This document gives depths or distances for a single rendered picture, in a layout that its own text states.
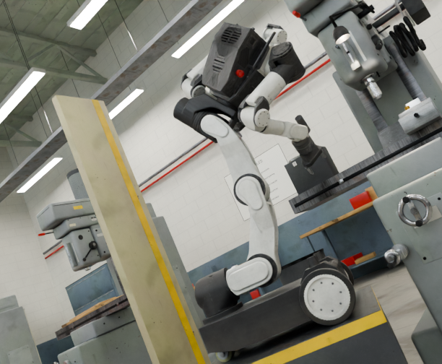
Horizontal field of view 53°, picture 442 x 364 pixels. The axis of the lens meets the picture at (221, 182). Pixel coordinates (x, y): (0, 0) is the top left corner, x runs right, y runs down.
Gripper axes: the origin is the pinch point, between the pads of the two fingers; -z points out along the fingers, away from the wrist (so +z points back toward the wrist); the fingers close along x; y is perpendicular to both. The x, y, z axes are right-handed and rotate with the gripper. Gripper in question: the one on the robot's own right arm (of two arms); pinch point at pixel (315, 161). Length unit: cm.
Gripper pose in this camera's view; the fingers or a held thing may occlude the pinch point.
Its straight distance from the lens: 220.5
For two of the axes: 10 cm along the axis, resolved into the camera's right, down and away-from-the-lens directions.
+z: -5.5, -5.8, -6.0
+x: 6.1, -7.7, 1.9
